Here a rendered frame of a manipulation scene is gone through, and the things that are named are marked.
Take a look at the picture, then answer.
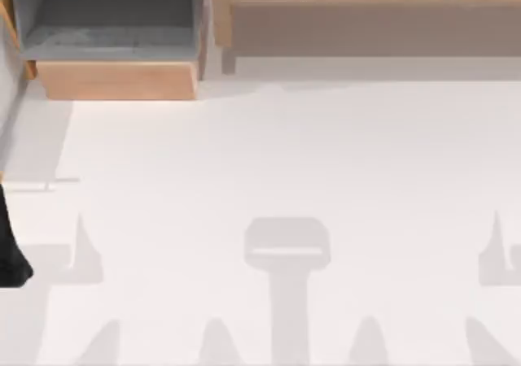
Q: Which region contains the pulled-out grey pierced drawer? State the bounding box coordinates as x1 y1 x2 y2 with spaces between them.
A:
11 0 211 81

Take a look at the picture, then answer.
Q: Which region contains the pale wooden drawer front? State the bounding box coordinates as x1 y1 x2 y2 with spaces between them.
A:
36 60 199 101

